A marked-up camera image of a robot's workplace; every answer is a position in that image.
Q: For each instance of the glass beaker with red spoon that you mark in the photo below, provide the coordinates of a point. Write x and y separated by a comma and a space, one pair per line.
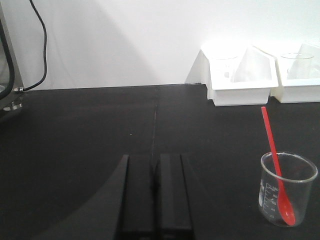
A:
298, 174

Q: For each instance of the white middle storage bin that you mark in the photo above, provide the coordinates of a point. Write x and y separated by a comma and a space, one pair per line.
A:
300, 90

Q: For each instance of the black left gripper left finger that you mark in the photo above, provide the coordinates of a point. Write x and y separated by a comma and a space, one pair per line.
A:
136, 219

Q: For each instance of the stainless steel glove box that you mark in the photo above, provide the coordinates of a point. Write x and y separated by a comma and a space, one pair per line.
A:
11, 84

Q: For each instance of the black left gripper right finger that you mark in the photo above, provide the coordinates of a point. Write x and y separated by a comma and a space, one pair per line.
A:
173, 219

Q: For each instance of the red plastic spoon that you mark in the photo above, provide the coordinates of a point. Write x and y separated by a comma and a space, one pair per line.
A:
284, 205

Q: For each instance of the white storage bin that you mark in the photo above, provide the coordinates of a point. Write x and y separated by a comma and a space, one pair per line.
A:
234, 75
300, 90

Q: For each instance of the white left storage bin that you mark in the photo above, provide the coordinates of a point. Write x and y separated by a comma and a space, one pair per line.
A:
234, 75

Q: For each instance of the glass beaker in middle bin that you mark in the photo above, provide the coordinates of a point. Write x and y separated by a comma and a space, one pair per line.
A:
295, 65

